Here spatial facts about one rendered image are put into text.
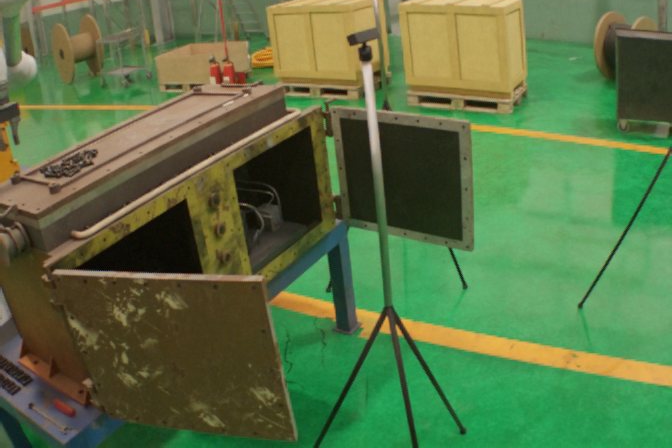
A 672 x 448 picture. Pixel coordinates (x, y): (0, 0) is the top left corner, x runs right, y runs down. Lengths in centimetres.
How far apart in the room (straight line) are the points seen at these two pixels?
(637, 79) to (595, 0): 466
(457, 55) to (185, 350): 537
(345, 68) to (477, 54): 165
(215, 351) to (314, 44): 613
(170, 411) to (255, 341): 45
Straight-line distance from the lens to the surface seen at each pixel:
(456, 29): 666
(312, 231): 286
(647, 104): 620
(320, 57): 758
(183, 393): 188
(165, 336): 176
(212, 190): 231
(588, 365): 315
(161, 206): 214
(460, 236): 270
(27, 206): 201
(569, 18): 1077
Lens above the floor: 200
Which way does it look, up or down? 25 degrees down
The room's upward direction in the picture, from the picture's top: 7 degrees counter-clockwise
